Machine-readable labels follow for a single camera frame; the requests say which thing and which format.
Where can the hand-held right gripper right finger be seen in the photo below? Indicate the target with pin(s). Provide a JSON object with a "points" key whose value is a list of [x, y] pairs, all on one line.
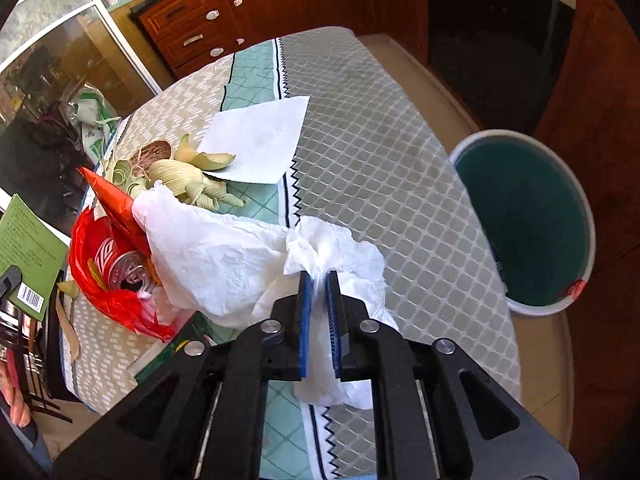
{"points": [[334, 320]]}

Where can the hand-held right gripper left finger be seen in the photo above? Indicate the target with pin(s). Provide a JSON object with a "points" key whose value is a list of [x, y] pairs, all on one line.
{"points": [[302, 320]]}

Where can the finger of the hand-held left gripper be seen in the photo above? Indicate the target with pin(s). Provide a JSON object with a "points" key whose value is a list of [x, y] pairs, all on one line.
{"points": [[10, 282]]}

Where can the green booklet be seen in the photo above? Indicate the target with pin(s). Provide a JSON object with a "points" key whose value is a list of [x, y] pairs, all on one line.
{"points": [[27, 245]]}

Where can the white tissue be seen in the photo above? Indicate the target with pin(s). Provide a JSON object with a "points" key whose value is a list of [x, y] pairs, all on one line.
{"points": [[220, 255]]}

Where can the green corn husk strips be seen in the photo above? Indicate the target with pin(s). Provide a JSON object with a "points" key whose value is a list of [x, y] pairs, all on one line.
{"points": [[120, 175]]}

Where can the pale corn husk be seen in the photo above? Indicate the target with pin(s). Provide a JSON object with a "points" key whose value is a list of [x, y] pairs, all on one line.
{"points": [[172, 175]]}

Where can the brown coconut shell half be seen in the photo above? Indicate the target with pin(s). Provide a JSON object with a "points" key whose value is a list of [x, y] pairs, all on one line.
{"points": [[155, 152]]}

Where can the white trash bin green liner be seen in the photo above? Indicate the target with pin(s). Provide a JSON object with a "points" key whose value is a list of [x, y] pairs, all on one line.
{"points": [[525, 220]]}

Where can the thin yellow husk strip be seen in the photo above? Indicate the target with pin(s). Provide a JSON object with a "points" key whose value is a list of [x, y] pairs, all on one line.
{"points": [[70, 330]]}

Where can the red plastic bag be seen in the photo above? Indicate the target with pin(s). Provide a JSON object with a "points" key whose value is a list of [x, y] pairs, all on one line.
{"points": [[85, 260]]}

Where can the dark wooden chair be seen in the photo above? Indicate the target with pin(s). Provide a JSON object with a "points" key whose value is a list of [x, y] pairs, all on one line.
{"points": [[40, 375]]}

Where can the red soda can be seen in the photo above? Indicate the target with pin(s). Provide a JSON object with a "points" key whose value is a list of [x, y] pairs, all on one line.
{"points": [[117, 262]]}

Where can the orange snack packet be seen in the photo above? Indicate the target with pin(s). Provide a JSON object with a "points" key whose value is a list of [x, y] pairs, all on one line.
{"points": [[112, 197]]}

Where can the patterned tablecloth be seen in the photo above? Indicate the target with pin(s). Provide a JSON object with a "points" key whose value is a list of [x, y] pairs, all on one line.
{"points": [[380, 170]]}

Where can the white green plastic bag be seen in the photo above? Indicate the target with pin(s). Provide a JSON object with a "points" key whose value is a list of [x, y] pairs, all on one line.
{"points": [[90, 120]]}

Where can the flat white paper towel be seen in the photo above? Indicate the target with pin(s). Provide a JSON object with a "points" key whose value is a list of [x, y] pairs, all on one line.
{"points": [[255, 135]]}

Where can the glass sliding door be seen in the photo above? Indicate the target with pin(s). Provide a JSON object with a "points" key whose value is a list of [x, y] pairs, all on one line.
{"points": [[60, 50]]}

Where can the wooden drawer cabinet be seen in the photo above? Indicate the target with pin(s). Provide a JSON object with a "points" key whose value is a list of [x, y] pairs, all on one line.
{"points": [[260, 5]]}

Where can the black built-in oven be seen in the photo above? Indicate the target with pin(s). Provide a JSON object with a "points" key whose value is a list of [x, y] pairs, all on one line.
{"points": [[495, 40]]}

